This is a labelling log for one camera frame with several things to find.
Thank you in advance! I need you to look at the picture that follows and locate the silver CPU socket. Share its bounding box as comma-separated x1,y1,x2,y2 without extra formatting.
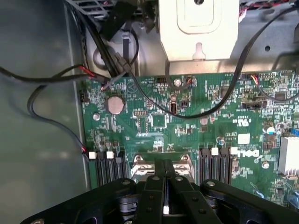
130,153,195,185

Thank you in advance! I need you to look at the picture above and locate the black RAM slot white latch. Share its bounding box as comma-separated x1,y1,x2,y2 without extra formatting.
211,147,221,182
106,151,115,184
89,151,98,189
230,147,239,175

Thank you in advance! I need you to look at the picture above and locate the green Dell motherboard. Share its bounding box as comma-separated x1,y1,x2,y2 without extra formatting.
80,71,299,207

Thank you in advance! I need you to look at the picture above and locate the white motherboard sticker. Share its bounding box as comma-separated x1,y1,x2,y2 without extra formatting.
237,133,251,146

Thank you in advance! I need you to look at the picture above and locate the silver coin cell battery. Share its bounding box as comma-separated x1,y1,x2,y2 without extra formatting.
107,95,124,115

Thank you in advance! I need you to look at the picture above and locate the silver finned chipset heatsink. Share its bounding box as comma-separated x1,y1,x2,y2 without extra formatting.
277,136,299,176

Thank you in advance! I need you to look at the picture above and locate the grey metal PC case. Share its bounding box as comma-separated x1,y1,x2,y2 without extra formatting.
0,0,299,224

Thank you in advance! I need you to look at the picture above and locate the thin black coloured-end wire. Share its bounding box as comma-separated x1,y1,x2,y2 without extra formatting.
250,74,299,103

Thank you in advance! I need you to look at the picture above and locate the grey wire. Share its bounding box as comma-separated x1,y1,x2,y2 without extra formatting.
26,84,92,163

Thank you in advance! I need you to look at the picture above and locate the grey cable tie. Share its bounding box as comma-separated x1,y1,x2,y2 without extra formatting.
121,32,131,59

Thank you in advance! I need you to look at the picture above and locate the thick black wire bundle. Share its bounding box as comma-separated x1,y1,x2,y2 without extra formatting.
69,0,132,78

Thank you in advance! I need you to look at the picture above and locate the black sleeved red-black wire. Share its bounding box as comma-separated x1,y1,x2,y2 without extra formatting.
0,64,113,92

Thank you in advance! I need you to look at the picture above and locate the beige metal disk bay bracket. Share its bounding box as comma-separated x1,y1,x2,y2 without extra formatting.
158,0,239,63

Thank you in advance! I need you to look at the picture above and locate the black plastic wire connector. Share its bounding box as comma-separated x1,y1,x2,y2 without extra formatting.
100,0,139,42

